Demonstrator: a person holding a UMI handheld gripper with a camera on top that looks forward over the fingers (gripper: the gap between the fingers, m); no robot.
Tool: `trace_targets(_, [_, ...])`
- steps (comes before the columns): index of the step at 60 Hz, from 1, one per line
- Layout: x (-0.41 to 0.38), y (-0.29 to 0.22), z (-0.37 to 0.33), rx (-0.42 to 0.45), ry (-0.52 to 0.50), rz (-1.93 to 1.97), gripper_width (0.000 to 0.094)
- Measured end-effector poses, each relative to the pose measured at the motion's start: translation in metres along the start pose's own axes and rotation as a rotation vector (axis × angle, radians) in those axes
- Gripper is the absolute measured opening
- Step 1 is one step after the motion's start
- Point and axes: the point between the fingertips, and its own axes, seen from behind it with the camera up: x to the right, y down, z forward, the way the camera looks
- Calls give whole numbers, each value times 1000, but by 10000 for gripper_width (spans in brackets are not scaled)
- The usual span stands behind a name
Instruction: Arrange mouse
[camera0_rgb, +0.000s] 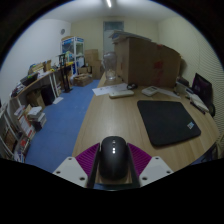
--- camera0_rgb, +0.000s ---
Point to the black mouse pad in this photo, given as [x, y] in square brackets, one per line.
[166, 121]

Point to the black computer mouse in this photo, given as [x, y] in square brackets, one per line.
[113, 163]

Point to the white flat oblong device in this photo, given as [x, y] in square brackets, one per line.
[121, 94]

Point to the white paper sheet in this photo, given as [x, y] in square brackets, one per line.
[170, 93]
[103, 90]

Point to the ceiling light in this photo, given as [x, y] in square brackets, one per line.
[108, 3]

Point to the black metal stand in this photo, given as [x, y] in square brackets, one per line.
[66, 75]

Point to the clear glass jar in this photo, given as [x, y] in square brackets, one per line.
[110, 66]

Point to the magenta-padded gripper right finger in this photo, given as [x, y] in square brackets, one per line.
[155, 170]

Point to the open cardboard box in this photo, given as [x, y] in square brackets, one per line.
[82, 80]

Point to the grey door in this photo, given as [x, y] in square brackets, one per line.
[111, 36]

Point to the black monitor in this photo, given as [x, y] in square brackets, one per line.
[201, 86]

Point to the stacked brown cardboard boxes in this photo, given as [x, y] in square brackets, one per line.
[92, 61]

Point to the round wall clock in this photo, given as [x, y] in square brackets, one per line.
[62, 31]

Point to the cluttered book shelf unit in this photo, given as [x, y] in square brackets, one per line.
[20, 130]

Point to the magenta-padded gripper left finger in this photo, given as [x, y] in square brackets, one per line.
[70, 170]

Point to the open white notebook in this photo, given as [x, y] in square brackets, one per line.
[198, 101]

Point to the black pen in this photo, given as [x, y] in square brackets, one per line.
[198, 107]

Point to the blue white glass cabinet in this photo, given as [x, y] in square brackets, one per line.
[73, 50]

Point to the large brown cardboard box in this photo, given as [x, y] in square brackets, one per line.
[150, 63]

